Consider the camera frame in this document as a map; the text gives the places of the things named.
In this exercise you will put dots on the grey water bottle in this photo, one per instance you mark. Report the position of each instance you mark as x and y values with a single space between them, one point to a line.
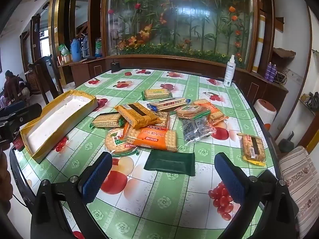
86 46

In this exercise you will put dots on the small orange white boxes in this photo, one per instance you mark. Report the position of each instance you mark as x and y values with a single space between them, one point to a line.
65 59

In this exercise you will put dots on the round cracker packet green label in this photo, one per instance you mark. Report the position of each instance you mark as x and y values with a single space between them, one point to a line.
117 143
192 110

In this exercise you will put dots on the large orange cracker packet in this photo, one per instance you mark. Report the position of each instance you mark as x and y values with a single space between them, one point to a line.
152 139

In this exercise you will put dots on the blue thermos flask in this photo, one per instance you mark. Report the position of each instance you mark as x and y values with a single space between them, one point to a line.
75 49

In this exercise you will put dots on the blue-edged cracker packet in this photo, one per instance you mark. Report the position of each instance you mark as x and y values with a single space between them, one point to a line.
169 103

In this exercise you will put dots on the clear packet of dark snacks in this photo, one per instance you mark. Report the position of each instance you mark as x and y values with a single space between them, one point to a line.
197 129

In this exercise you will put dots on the person's left forearm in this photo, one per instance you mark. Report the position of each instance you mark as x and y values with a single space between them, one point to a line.
5 181

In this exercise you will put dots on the fruit print green tablecloth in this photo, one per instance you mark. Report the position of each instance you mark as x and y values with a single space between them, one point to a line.
159 204

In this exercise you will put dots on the clear square cracker packet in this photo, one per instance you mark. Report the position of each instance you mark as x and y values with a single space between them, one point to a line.
163 119

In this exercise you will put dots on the dark items on shelf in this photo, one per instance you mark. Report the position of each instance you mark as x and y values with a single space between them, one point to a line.
311 100

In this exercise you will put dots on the dark green foil packet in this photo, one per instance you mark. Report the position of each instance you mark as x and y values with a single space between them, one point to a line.
170 163

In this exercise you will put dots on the yellow cracker packet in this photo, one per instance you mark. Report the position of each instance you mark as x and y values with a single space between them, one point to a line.
253 145
137 115

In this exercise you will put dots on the white orange plastic stool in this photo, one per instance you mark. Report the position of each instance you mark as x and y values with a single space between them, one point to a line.
264 109

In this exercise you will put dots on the gold-edged white cardboard box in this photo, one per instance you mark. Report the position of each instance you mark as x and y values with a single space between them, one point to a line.
57 124

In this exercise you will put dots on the white yellow rolled sheet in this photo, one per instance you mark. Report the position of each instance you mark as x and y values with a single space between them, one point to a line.
259 44

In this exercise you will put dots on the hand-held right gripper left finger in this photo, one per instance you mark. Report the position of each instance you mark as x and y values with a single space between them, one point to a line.
97 176

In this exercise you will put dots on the wooden chair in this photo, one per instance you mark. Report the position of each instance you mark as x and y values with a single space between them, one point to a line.
43 77

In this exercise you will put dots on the white spray bottle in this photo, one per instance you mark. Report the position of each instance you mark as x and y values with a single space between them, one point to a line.
229 72

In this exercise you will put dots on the small black box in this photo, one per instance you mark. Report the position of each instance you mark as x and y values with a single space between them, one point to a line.
115 66

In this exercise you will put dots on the purple bottle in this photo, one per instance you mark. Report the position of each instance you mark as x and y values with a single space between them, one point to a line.
274 73
269 72

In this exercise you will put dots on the blue green plastic bag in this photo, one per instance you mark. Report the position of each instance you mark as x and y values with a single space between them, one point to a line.
98 47

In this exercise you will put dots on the woven wicker basket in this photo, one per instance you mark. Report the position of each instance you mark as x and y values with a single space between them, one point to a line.
31 81

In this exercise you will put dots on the green snack bag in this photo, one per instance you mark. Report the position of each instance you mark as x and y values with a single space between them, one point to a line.
63 49

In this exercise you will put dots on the green-edged square cracker packet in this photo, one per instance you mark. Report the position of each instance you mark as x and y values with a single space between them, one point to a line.
107 120
157 94

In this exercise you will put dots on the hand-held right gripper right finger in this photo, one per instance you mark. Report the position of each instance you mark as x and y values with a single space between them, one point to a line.
229 179

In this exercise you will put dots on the wooden sideboard cabinet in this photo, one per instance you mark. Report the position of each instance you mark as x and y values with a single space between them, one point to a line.
92 67

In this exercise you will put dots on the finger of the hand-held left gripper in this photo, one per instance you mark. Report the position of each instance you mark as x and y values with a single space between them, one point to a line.
22 114

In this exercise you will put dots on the dark metal kettle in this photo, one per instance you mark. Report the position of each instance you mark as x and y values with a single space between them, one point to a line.
286 143

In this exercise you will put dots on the striped floral cushion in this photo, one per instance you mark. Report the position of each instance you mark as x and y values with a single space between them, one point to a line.
299 179

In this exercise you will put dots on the glass flower display case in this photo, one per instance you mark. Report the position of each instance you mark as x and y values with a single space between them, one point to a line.
179 20

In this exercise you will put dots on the brown wooden root carving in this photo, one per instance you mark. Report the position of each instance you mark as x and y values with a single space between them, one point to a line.
284 54

